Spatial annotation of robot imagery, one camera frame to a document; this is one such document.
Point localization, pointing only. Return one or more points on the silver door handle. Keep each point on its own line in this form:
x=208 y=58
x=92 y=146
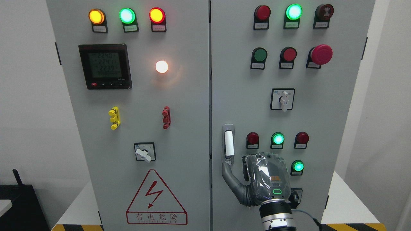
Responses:
x=228 y=131

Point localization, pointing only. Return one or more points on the grey left cabinet door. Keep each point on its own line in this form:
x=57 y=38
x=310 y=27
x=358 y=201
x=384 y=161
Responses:
x=182 y=151

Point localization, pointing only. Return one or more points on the grey cabinet door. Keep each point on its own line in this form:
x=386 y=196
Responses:
x=242 y=97
x=182 y=151

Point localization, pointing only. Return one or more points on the grey right cabinet door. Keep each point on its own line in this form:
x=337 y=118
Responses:
x=242 y=97

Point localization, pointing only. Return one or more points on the red terminal connector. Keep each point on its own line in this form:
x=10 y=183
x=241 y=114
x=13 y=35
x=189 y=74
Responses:
x=166 y=117

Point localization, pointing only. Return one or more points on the dark red indicator middle left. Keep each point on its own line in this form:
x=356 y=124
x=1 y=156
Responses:
x=252 y=141

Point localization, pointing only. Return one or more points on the dark red indicator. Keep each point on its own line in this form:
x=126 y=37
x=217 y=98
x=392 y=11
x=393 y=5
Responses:
x=301 y=140
x=261 y=17
x=252 y=141

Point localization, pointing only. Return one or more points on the white lit indicator light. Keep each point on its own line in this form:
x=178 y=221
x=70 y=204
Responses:
x=162 y=66

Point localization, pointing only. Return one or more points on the green lit indicator middle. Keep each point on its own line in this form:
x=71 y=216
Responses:
x=277 y=141

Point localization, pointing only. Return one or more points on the green push button upper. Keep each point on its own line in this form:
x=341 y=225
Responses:
x=258 y=59

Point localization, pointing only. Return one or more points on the yellow terminal connector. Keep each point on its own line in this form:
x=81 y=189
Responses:
x=114 y=118

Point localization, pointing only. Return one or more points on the dark red indicator middle right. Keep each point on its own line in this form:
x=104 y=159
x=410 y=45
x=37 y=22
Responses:
x=301 y=140

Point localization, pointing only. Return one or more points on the red electric warning sticker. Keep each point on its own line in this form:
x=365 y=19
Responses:
x=155 y=204

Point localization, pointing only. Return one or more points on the red push button upper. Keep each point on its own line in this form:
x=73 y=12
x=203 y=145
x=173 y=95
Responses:
x=287 y=57

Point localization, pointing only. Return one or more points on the green lit button lower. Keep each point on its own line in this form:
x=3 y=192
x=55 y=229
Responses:
x=297 y=168

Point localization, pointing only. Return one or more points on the red lit indicator light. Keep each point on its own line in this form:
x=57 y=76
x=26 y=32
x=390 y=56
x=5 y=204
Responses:
x=157 y=19

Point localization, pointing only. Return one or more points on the black digital power meter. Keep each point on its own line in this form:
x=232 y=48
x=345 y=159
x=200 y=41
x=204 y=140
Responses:
x=106 y=66

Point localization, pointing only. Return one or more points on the dark red indicator top right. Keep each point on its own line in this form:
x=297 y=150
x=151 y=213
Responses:
x=261 y=17

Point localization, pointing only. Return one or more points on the green indicator light top left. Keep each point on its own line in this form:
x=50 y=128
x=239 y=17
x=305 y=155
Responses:
x=129 y=20

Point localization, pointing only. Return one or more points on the green indicator light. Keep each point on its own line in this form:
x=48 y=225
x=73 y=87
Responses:
x=292 y=16
x=129 y=20

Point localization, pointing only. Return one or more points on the red emergency stop mushroom button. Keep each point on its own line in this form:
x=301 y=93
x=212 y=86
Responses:
x=318 y=56

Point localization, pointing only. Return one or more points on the green indicator light top right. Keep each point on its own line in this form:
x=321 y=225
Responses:
x=292 y=16

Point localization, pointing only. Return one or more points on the amber indicator light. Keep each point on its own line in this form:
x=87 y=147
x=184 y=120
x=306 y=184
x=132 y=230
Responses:
x=98 y=21

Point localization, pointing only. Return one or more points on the red black buzzer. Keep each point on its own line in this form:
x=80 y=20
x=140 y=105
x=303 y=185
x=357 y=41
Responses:
x=322 y=16

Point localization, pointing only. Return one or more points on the black box at left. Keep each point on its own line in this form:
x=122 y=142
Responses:
x=25 y=213

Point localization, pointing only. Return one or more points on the white rotary switch left door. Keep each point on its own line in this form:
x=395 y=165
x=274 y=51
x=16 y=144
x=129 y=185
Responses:
x=145 y=151

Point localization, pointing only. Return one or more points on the white rotary switch upper right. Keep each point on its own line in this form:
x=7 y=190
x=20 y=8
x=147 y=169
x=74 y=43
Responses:
x=282 y=99

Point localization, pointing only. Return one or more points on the black rotary selector switch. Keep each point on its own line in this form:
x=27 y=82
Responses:
x=295 y=197

